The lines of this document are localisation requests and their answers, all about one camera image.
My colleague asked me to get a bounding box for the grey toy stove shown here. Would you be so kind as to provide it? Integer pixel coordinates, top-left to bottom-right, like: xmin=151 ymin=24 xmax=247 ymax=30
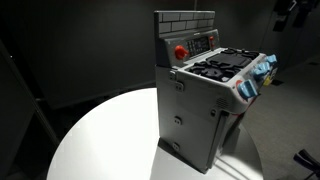
xmin=153 ymin=9 xmax=279 ymax=175

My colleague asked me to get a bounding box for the orange dial knob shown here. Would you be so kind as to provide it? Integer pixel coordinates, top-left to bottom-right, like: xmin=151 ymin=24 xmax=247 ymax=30
xmin=174 ymin=44 xmax=190 ymax=61

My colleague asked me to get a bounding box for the black forked stand leg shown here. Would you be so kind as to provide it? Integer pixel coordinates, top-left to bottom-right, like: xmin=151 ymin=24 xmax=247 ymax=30
xmin=292 ymin=148 xmax=320 ymax=180

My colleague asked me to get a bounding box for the oven door with orange handle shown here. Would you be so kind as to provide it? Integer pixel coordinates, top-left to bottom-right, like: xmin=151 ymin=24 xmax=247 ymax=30
xmin=206 ymin=108 xmax=249 ymax=171

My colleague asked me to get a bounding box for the white round pedestal table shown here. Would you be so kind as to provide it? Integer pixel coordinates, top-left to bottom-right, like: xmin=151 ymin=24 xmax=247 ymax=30
xmin=46 ymin=87 xmax=265 ymax=180

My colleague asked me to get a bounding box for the dark metal frame bar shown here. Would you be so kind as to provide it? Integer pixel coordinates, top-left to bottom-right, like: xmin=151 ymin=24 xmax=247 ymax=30
xmin=0 ymin=39 xmax=61 ymax=148

